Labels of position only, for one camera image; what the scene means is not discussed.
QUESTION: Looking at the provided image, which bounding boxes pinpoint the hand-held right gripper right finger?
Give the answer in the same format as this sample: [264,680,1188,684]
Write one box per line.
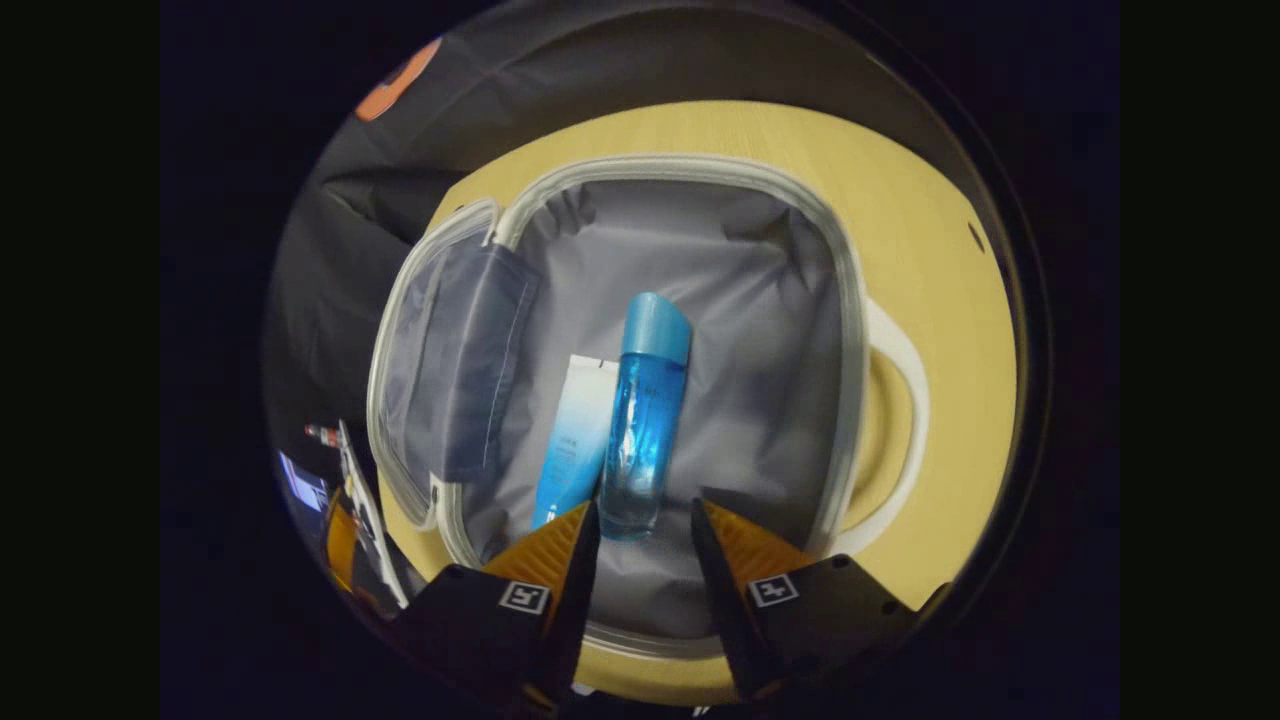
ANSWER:
[690,497,917,702]

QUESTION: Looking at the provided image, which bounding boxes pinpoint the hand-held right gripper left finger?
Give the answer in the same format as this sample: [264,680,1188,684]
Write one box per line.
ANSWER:
[388,500,604,716]

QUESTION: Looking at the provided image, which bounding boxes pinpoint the white and blue cream tube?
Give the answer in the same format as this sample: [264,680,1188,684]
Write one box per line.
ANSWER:
[530,354,621,531]

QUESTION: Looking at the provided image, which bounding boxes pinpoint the blue skin toner bottle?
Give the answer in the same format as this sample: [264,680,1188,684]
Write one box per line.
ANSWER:
[598,292,693,542]

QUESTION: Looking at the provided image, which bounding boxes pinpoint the white suitcase with grey lining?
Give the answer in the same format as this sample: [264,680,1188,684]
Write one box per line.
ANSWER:
[365,152,931,663]

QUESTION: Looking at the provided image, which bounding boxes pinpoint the lit display screen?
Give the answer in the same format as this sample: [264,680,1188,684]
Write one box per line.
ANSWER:
[278,450,329,513]

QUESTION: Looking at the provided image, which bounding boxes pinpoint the black backdrop cloth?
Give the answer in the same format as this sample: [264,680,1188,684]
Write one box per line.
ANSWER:
[262,0,1011,471]

